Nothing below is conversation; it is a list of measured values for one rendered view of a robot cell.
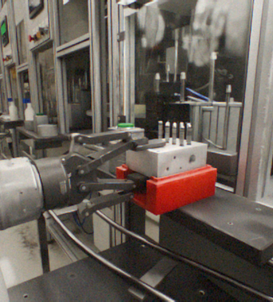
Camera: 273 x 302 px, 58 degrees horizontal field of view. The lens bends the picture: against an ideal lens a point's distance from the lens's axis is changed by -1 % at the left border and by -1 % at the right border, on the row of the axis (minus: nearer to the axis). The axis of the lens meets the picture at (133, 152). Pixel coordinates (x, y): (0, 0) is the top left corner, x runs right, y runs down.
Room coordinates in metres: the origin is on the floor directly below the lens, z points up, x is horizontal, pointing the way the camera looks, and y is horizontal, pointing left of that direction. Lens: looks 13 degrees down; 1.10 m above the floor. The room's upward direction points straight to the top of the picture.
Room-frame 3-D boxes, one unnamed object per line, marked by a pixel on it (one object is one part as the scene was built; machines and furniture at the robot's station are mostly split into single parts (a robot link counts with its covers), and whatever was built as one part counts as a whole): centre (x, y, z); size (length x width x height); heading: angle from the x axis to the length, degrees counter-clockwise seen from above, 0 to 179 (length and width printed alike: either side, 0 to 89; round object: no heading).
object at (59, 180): (0.36, 0.10, 0.98); 0.09 x 0.07 x 0.08; 125
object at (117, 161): (0.61, 0.01, 0.97); 0.08 x 0.08 x 0.12; 35
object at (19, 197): (0.31, 0.16, 0.98); 0.09 x 0.06 x 0.09; 35
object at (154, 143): (0.44, -0.02, 1.02); 0.07 x 0.03 x 0.01; 125
